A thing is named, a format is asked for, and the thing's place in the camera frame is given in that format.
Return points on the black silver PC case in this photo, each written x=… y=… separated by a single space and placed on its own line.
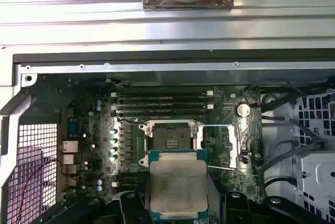
x=157 y=67

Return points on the blue rear port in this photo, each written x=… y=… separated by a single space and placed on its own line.
x=74 y=128

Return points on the silver rear port block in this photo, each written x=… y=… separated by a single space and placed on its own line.
x=70 y=181
x=69 y=147
x=68 y=159
x=69 y=169

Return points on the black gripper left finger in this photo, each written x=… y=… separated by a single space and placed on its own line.
x=131 y=208

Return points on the CPU socket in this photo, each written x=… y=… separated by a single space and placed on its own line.
x=171 y=135

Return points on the metal socket cover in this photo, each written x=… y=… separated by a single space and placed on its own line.
x=232 y=145

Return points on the silver blue capacitor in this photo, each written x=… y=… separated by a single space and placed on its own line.
x=99 y=182
x=99 y=188
x=113 y=140
x=99 y=101
x=113 y=158
x=113 y=150
x=113 y=131
x=99 y=108

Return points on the round coin battery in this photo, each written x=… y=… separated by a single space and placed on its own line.
x=243 y=110

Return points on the green motherboard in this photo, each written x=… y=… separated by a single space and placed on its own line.
x=225 y=179

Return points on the silver green CPU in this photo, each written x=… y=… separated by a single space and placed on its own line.
x=178 y=184

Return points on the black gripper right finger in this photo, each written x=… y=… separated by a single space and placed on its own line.
x=238 y=208

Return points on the silver metal drive cage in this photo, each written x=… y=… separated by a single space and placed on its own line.
x=319 y=177

